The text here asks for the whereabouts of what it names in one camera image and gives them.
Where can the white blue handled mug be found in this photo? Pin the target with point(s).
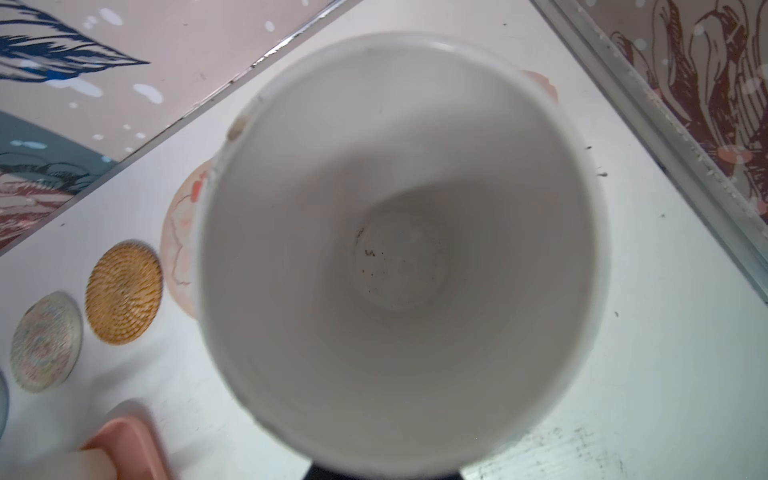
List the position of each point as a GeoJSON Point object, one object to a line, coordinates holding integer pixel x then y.
{"type": "Point", "coordinates": [401, 256]}

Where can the round bunny print coaster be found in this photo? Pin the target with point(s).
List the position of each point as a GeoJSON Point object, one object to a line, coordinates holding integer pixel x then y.
{"type": "Point", "coordinates": [176, 252]}

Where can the pink flower shaped coaster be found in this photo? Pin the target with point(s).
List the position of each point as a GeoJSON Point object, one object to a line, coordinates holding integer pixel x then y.
{"type": "Point", "coordinates": [543, 84]}

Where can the multicolour zigzag woven coaster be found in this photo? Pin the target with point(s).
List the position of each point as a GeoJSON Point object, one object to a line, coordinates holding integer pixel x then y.
{"type": "Point", "coordinates": [46, 343]}

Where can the grey round felt coaster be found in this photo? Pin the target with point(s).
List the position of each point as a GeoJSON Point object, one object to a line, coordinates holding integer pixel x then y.
{"type": "Point", "coordinates": [4, 403]}

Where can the brown rattan woven coaster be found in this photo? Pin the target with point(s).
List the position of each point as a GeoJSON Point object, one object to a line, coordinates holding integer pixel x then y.
{"type": "Point", "coordinates": [124, 293]}

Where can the pink rectangular tray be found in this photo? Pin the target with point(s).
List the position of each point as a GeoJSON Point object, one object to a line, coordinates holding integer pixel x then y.
{"type": "Point", "coordinates": [131, 447]}

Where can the white faceted mug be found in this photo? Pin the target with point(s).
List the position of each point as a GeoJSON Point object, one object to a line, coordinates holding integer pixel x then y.
{"type": "Point", "coordinates": [93, 464]}

